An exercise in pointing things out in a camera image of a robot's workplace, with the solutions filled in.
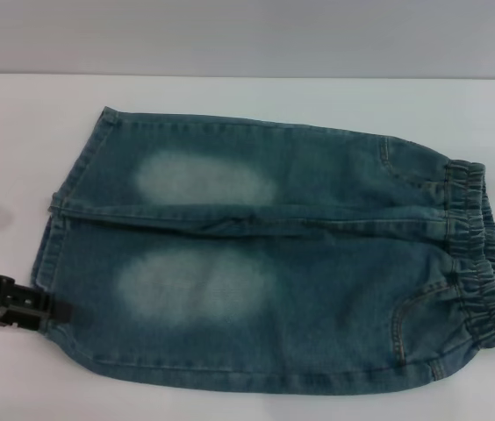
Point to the blue denim shorts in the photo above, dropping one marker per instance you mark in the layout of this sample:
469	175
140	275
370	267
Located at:
317	263

